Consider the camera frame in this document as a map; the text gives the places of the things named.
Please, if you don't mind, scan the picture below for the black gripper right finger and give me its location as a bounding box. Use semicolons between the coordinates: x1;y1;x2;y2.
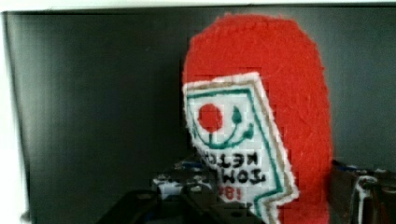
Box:
330;161;396;224

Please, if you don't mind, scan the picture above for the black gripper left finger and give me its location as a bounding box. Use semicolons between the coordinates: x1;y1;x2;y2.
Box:
151;158;218;202

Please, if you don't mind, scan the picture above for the red plush ketchup bottle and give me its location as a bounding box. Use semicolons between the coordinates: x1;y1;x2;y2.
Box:
182;14;332;224

